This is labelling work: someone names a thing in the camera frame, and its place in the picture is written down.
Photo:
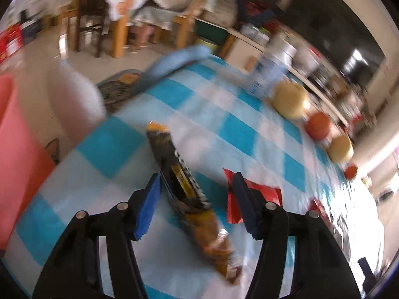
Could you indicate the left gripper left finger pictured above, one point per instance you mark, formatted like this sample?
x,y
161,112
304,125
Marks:
x,y
92,245

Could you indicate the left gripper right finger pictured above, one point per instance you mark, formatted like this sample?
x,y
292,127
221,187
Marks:
x,y
320,269

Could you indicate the red snack wrapper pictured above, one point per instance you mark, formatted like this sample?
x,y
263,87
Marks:
x,y
233,213

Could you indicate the black orange snack wrapper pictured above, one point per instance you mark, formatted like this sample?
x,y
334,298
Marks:
x,y
191,205

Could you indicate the small orange tangerine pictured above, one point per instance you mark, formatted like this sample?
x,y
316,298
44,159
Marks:
x,y
351,172

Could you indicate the pink plastic bucket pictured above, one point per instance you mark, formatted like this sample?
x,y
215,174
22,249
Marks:
x,y
24,163

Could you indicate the yellow pear right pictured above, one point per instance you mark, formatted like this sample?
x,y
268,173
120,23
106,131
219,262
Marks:
x,y
340,150

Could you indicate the yellow pear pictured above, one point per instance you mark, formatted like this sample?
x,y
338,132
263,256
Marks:
x,y
340,150
290,99

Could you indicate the red apple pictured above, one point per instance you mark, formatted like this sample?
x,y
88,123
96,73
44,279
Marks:
x,y
318,126

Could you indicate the yellow pear left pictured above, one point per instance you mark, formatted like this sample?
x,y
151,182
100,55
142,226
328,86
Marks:
x,y
290,99

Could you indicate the blue white checkered tablecloth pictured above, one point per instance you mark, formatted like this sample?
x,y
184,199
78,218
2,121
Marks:
x,y
215,125

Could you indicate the owl pattern pillow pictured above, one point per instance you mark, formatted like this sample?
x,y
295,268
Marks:
x,y
118,89

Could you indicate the white blue drink bottle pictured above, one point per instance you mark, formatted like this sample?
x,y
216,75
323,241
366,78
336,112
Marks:
x,y
271,68

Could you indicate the blue cushion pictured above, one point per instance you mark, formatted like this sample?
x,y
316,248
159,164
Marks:
x,y
168,64

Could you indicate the white tv cabinet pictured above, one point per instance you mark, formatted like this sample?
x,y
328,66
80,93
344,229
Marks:
x,y
243,53

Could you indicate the red gift boxes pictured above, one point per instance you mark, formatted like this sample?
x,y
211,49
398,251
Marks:
x,y
10,42

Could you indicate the green waste bin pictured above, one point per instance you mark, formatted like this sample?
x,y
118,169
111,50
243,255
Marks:
x,y
207,43

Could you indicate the wooden dining table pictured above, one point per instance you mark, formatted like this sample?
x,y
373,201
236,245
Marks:
x,y
121,15

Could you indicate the dark wooden chair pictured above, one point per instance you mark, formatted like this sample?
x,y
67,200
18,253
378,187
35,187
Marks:
x,y
91,18

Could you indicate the black flat television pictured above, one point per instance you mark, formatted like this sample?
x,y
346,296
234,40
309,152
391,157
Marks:
x,y
339,35

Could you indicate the dark flower bouquet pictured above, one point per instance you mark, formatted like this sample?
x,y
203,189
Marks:
x,y
256,12

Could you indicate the light wooden chair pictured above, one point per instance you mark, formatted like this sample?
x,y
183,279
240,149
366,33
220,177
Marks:
x,y
182,13

